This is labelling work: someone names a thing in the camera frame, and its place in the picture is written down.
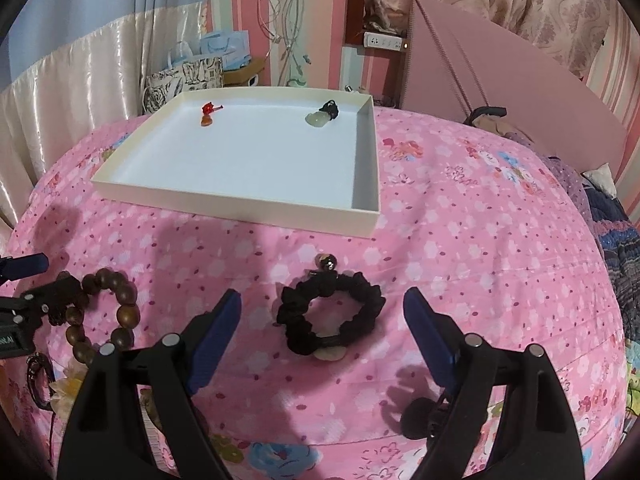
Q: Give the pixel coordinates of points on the black and white floral bag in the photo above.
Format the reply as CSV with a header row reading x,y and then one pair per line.
x,y
175,82

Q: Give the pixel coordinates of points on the brown cardboard box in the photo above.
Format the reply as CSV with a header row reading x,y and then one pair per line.
x,y
245,72

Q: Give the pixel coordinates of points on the small blue paper bag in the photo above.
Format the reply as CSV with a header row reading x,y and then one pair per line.
x,y
182,55

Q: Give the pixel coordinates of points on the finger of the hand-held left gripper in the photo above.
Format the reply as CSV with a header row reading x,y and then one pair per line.
x,y
27,265
60,292

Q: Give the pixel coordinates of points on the pink floral blanket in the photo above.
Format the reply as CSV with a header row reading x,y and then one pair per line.
x,y
450,260

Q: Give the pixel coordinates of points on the large blue paper bag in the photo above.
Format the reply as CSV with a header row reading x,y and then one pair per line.
x,y
225,42

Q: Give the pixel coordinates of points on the dark oval bead charm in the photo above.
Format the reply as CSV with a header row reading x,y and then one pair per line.
x,y
32,370

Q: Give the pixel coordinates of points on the red knotted pendant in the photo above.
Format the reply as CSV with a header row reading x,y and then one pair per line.
x,y
206,109

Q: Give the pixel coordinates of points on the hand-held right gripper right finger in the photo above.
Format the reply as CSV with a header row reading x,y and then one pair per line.
x,y
425,330

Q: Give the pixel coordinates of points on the white pillow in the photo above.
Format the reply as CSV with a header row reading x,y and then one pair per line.
x,y
600,177

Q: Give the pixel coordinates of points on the white power strip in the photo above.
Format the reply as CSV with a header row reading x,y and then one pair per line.
x,y
384,41

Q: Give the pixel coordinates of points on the white shallow tray box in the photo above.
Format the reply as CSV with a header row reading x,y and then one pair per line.
x,y
240,160

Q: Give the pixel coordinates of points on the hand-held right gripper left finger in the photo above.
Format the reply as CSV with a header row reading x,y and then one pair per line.
x,y
220,330

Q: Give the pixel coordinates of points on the cream satin cloth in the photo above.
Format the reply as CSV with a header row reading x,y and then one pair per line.
x,y
75,85

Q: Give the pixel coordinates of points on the purple dotted cloth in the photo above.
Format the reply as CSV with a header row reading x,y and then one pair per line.
x,y
555,170

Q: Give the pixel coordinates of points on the pink headboard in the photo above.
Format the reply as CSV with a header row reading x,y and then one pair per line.
x,y
500,75

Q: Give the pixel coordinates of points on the blue patterned cloth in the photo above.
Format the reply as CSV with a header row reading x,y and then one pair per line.
x,y
617,250

